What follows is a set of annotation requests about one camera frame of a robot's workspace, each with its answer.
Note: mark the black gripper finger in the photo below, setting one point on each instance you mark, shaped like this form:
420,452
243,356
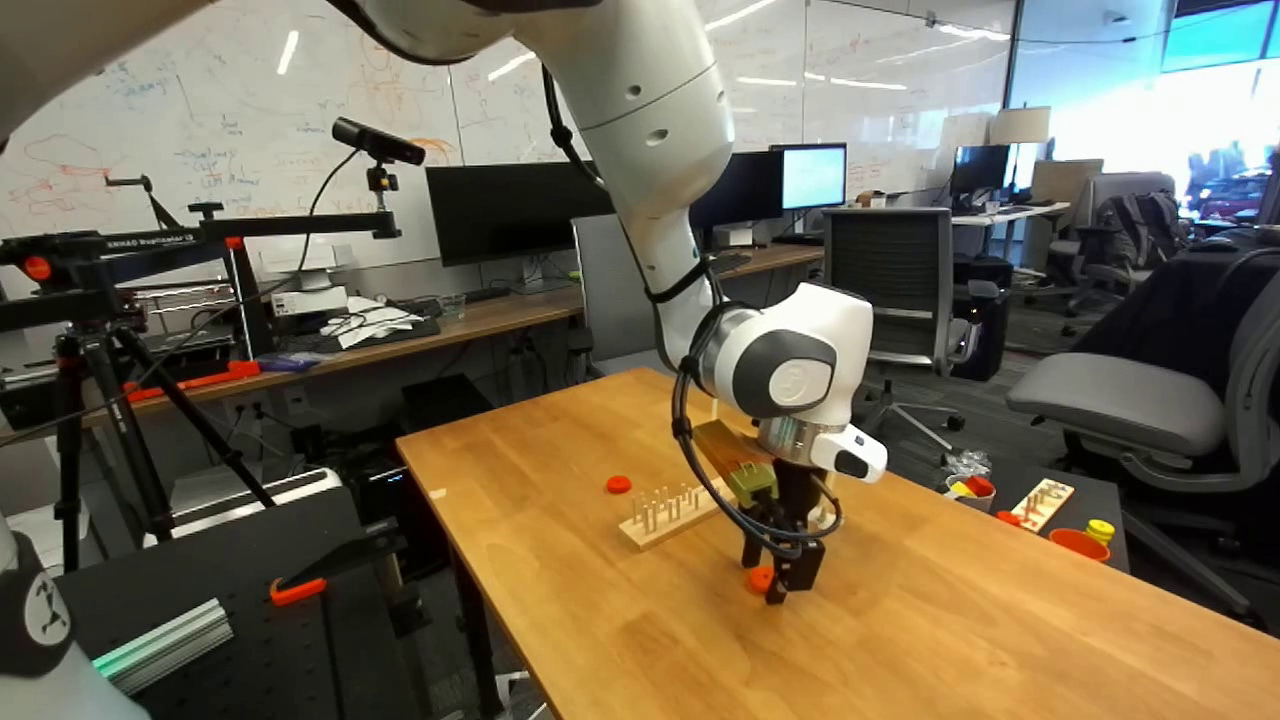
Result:
778,582
803,574

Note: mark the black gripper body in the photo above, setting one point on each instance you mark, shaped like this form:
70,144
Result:
778,519

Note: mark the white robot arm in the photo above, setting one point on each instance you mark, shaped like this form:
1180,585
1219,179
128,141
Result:
651,110

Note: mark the wooden peg stand board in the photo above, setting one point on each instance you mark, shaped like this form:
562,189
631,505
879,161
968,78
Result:
665,513

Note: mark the black low side table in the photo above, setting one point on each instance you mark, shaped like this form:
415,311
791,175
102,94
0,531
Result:
1088,508

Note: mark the orange cup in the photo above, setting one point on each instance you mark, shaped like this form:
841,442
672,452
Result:
1080,541

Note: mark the black mesh chair behind table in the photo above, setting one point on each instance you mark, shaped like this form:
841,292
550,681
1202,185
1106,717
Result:
903,266

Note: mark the lit computer monitor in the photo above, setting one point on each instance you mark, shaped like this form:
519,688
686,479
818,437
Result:
811,179

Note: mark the grey office chair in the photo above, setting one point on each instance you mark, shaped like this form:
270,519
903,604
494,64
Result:
1174,401

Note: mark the black monitor on desk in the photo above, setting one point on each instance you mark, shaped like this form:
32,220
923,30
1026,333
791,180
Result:
511,209

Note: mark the long wooden desk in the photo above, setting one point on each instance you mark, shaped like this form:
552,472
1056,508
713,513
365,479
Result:
477,322

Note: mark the orange ring mid table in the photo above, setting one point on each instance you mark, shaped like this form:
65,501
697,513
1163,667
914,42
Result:
619,486

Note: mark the black camera on boom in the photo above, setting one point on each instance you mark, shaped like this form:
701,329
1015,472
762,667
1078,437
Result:
375,141

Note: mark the black camera tripod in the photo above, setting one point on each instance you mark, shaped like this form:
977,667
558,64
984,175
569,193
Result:
76,280

